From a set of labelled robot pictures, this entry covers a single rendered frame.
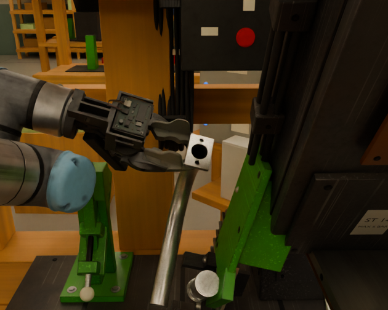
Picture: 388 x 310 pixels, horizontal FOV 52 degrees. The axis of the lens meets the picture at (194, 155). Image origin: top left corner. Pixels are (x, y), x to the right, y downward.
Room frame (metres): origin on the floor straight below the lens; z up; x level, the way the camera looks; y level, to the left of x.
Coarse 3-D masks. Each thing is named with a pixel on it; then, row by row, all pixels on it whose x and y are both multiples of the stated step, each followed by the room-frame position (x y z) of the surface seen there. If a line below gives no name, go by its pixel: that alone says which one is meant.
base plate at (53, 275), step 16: (48, 256) 0.78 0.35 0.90; (64, 256) 0.78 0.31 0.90; (144, 256) 0.78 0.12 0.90; (32, 272) 0.73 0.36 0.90; (48, 272) 0.73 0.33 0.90; (64, 272) 0.73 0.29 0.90; (144, 272) 0.73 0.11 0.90; (176, 272) 0.73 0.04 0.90; (192, 272) 0.73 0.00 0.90; (32, 288) 0.67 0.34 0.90; (48, 288) 0.67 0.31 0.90; (128, 288) 0.67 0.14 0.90; (144, 288) 0.67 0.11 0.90; (176, 288) 0.67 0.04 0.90; (256, 288) 0.67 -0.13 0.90; (16, 304) 0.63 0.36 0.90; (32, 304) 0.63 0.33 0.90; (48, 304) 0.63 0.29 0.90; (64, 304) 0.63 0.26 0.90; (80, 304) 0.63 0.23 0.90; (96, 304) 0.63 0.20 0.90; (112, 304) 0.63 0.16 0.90; (128, 304) 0.63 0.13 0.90; (144, 304) 0.63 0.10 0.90; (240, 304) 0.63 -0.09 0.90; (256, 304) 0.63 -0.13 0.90; (272, 304) 0.63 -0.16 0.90; (288, 304) 0.63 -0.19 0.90; (304, 304) 0.63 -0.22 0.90; (320, 304) 0.63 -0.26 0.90
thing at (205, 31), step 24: (192, 0) 0.74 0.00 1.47; (216, 0) 0.74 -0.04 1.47; (240, 0) 0.74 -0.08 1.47; (264, 0) 0.74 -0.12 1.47; (192, 24) 0.74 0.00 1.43; (216, 24) 0.74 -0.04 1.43; (240, 24) 0.74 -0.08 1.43; (264, 24) 0.74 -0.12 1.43; (192, 48) 0.74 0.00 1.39; (216, 48) 0.74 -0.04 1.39; (240, 48) 0.74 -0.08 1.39; (264, 48) 0.74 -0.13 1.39
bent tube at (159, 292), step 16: (192, 144) 0.59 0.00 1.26; (208, 144) 0.59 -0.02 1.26; (192, 160) 0.57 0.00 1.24; (208, 160) 0.57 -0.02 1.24; (192, 176) 0.63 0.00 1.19; (176, 192) 0.64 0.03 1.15; (176, 208) 0.63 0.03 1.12; (176, 224) 0.61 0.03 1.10; (176, 240) 0.59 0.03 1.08; (160, 256) 0.57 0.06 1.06; (176, 256) 0.57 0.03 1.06; (160, 272) 0.54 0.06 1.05; (160, 288) 0.52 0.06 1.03; (160, 304) 0.50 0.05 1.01
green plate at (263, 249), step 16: (256, 160) 0.52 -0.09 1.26; (240, 176) 0.57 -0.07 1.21; (256, 176) 0.49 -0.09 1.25; (240, 192) 0.54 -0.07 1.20; (256, 192) 0.47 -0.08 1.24; (240, 208) 0.51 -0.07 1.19; (256, 208) 0.47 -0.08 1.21; (224, 224) 0.57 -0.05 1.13; (240, 224) 0.48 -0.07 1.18; (256, 224) 0.48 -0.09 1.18; (224, 240) 0.53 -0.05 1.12; (240, 240) 0.47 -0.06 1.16; (256, 240) 0.48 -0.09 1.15; (272, 240) 0.48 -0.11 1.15; (224, 256) 0.50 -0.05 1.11; (240, 256) 0.47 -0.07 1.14; (256, 256) 0.48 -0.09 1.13; (272, 256) 0.48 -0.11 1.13
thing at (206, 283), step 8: (200, 272) 0.48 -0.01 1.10; (208, 272) 0.48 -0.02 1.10; (192, 280) 0.51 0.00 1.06; (200, 280) 0.47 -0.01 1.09; (208, 280) 0.47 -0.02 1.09; (216, 280) 0.47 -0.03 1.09; (192, 288) 0.49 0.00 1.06; (200, 288) 0.46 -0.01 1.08; (208, 288) 0.46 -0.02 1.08; (216, 288) 0.47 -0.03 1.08; (192, 296) 0.50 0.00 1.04; (200, 296) 0.48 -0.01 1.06; (208, 296) 0.46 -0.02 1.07
